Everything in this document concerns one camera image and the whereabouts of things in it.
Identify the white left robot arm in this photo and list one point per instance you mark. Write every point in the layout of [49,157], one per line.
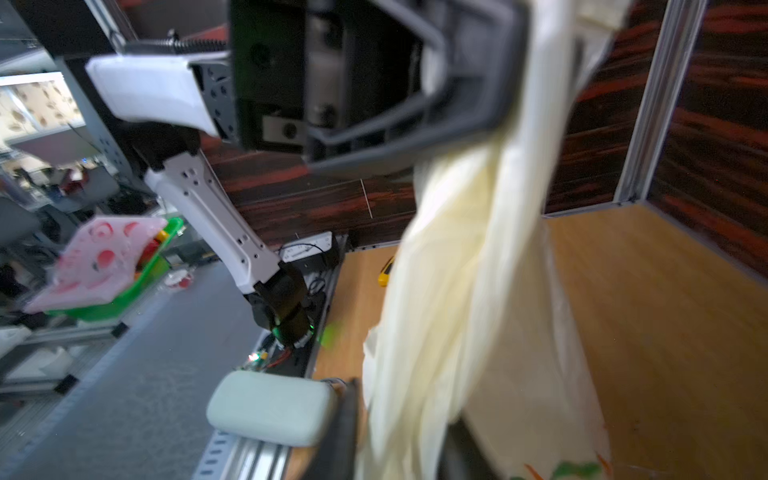
[164,93]

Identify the metal base rail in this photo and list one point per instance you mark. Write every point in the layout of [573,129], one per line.
[230,456]

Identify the white fruit-print plastic bag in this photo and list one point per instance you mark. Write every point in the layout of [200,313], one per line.
[475,323]

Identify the green crate outside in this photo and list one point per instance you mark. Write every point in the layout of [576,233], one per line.
[150,267]

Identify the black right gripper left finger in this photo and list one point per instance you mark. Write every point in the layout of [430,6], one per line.
[334,458]

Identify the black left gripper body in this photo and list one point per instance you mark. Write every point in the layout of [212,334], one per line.
[333,80]

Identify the pale green cylinder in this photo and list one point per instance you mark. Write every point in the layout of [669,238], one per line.
[277,409]

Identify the white power adapter box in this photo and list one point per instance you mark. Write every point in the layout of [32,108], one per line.
[318,245]

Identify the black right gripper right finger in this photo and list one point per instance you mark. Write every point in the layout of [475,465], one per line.
[461,457]

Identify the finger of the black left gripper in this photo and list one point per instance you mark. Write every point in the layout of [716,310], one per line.
[470,69]

